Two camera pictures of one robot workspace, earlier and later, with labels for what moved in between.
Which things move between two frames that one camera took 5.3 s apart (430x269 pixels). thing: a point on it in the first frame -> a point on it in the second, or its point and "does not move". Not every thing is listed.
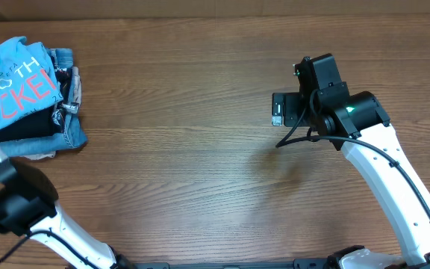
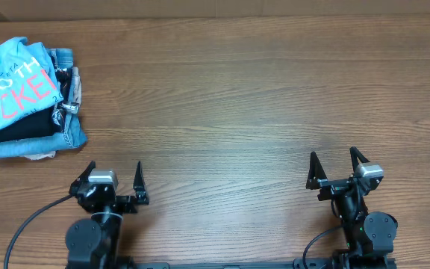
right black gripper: (291, 103) -> (334, 187)
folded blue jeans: (75, 136) does not move
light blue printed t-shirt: (14, 81) does not move
